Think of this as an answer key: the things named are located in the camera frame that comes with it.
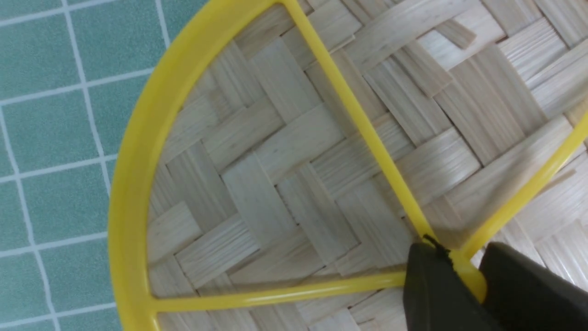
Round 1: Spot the yellow woven bamboo steamer lid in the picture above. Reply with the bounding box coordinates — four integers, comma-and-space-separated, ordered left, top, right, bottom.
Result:
108, 0, 588, 331

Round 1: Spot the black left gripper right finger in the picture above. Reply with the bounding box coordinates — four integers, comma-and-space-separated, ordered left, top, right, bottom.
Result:
480, 242, 588, 331

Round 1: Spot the green checkered tablecloth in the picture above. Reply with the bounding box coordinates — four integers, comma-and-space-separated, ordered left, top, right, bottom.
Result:
1, 0, 204, 331

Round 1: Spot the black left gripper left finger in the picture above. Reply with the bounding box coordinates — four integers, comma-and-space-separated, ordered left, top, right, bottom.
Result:
403, 235, 502, 331

